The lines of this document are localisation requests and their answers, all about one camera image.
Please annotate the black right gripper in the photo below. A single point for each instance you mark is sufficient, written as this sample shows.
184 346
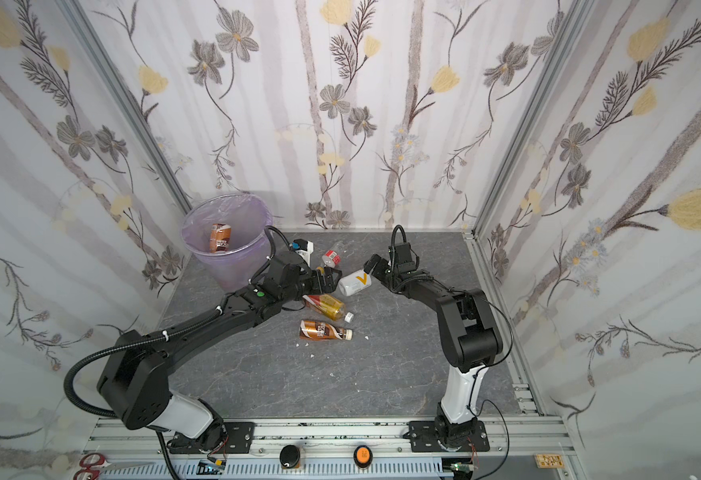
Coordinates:
388 274

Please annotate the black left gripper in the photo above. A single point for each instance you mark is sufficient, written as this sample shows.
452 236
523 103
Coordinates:
317 279

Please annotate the brown coffee bottle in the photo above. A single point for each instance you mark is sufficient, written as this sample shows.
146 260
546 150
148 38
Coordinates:
220 238
320 331

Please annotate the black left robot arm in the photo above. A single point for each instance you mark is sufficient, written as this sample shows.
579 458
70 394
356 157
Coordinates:
135 382

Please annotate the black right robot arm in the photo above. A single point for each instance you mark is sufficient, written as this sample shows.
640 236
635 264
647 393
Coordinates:
469 336

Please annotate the purple lined waste bin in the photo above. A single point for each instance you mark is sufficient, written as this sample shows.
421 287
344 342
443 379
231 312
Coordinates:
249 248

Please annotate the small bottle red white cap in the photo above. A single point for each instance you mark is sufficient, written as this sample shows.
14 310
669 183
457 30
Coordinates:
332 258

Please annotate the black knob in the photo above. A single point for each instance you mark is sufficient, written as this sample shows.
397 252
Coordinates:
290 457

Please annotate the orange knob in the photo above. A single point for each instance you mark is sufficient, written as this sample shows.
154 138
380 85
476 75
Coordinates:
363 457

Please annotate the small wooden tag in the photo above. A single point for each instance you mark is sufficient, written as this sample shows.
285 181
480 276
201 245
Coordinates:
550 461

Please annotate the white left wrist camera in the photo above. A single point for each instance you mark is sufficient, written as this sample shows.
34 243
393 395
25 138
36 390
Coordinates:
304 248

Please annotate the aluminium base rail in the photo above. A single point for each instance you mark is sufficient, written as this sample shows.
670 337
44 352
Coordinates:
328 446

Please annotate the red handled scissors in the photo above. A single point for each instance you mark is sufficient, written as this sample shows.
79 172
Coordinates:
92 466

